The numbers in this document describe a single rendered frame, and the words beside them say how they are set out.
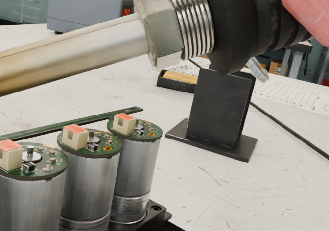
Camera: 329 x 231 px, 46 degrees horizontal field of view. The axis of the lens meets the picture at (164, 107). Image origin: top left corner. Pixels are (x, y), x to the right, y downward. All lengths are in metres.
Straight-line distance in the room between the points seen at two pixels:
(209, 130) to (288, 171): 0.07
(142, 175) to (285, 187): 0.16
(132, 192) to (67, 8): 0.65
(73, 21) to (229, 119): 0.52
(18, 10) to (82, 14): 5.06
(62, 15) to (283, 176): 0.59
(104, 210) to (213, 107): 0.20
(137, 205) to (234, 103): 0.18
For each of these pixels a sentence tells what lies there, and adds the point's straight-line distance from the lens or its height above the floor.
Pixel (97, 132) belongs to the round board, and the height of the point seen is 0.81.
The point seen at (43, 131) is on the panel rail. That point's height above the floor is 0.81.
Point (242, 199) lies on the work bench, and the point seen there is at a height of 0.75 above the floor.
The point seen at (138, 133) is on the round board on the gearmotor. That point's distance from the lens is 0.17.
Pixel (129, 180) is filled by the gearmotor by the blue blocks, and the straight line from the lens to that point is 0.17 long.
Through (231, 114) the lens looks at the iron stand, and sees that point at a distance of 0.34.
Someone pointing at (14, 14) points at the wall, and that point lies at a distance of 5.87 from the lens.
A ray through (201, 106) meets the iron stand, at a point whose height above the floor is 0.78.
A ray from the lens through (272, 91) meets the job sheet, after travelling 0.66.
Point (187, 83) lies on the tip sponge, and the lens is 0.52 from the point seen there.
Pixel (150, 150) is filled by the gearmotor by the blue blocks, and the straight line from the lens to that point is 0.17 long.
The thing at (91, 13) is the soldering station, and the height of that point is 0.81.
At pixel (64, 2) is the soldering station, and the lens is 0.81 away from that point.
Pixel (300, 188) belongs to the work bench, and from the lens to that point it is 0.32.
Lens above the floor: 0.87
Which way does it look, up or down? 16 degrees down
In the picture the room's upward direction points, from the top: 11 degrees clockwise
